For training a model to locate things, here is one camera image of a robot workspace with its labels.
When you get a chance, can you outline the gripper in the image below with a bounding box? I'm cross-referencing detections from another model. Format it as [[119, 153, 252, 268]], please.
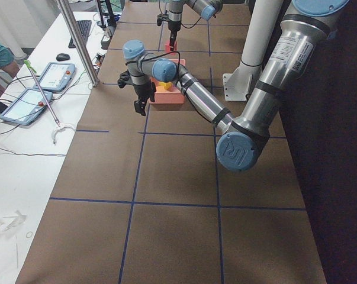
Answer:
[[168, 11, 181, 47], [128, 66, 155, 116]]

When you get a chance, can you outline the pink foam block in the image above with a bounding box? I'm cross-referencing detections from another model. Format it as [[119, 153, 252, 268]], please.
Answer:
[[164, 40, 178, 53]]

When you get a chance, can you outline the yellow foam block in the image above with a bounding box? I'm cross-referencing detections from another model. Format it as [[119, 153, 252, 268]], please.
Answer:
[[156, 81, 172, 92]]

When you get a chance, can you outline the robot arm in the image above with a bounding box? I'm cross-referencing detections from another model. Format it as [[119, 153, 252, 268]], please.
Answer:
[[163, 0, 223, 51], [118, 0, 347, 172]]

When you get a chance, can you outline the pink plastic bin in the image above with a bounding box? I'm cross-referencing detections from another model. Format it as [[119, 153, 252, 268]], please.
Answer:
[[150, 58, 186, 105]]

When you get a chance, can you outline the grabber stick tool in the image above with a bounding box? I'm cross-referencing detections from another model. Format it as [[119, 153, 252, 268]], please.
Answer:
[[24, 60, 76, 144]]

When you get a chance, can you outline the teach pendant far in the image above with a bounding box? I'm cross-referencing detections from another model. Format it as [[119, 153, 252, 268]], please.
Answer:
[[38, 62, 76, 92]]

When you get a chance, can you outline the teach pendant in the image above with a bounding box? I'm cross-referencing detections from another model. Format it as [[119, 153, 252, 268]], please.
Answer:
[[0, 88, 46, 125], [38, 62, 76, 92]]

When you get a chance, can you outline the black keyboard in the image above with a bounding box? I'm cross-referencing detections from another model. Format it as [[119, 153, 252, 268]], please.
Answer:
[[76, 20, 92, 45]]

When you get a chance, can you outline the black computer mouse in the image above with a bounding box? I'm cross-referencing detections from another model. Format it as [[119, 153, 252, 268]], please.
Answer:
[[56, 53, 70, 62]]

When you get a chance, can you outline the teach pendant near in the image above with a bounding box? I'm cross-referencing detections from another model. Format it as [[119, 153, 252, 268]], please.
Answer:
[[0, 88, 46, 125]]

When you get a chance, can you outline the crumpled clear plastic wrap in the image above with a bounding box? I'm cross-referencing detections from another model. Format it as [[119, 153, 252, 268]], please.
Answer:
[[0, 210, 27, 234]]

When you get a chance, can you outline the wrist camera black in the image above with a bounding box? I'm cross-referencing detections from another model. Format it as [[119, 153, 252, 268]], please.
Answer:
[[117, 70, 132, 89], [157, 13, 169, 27]]

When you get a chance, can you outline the black camera cable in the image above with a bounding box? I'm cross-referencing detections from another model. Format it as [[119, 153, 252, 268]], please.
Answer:
[[127, 50, 182, 89]]

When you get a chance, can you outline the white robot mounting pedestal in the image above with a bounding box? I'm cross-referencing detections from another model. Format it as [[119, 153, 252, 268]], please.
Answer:
[[223, 0, 290, 102]]

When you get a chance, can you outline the aluminium frame post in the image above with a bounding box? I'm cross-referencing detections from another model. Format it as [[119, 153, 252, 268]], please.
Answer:
[[56, 0, 99, 87]]

